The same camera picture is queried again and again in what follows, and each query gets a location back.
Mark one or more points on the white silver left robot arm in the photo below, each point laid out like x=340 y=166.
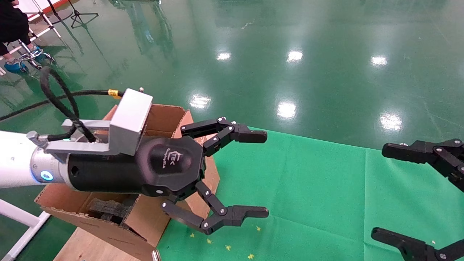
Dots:
x=14 y=159

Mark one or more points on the white metal frame rail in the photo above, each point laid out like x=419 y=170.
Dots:
x=21 y=217

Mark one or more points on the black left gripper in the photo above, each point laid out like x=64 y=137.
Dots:
x=116 y=174

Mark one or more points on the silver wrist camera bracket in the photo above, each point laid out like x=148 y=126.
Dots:
x=127 y=119

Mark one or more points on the black tripod stand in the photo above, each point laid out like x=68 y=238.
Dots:
x=81 y=16

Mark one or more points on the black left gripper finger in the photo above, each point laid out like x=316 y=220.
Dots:
x=235 y=215
x=250 y=136

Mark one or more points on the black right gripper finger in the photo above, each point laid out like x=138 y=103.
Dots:
x=417 y=152
x=413 y=248

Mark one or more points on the metal stool frame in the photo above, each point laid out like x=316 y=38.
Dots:
x=32 y=54

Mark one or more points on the black foam insert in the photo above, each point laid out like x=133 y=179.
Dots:
x=108 y=208

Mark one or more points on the large open cardboard carton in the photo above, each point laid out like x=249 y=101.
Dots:
x=159 y=116

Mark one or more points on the white frame stand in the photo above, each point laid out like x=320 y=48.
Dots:
x=43 y=16

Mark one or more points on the person in black clothes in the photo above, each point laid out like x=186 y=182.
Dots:
x=12 y=25

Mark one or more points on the green table cloth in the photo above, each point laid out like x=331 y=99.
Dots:
x=308 y=199

